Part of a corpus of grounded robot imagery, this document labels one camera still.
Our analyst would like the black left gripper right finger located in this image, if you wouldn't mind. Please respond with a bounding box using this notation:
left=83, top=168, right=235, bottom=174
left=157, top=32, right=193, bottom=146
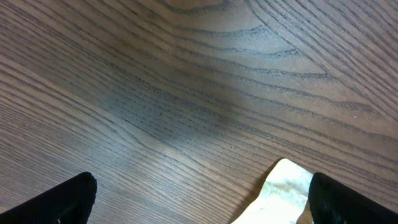
left=308, top=172, right=397, bottom=224

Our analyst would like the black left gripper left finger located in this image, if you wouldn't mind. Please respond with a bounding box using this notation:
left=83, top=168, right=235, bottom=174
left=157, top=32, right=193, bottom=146
left=1, top=172, right=97, bottom=224

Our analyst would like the beige brown snack pouch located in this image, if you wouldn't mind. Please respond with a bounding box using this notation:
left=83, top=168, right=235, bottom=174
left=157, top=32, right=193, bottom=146
left=233, top=158, right=314, bottom=224

